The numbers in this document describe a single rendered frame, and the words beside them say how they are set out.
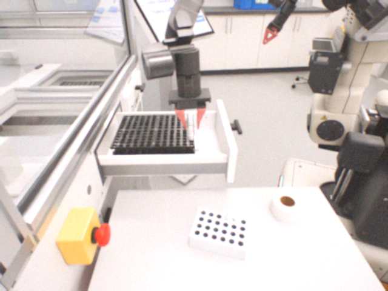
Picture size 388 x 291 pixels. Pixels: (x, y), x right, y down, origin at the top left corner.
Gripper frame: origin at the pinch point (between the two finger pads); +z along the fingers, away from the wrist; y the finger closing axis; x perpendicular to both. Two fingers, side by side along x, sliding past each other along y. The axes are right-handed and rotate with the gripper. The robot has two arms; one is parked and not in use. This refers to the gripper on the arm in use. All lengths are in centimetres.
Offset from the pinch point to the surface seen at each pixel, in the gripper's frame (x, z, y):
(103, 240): 29.5, 5.1, 16.5
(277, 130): -152, 97, -85
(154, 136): -1.2, 3.2, 10.4
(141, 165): 7.7, 6.2, 13.3
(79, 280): 28.4, 19.7, 25.7
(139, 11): -89, -21, 24
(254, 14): -316, 9, -94
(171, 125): -7.9, 3.6, 6.2
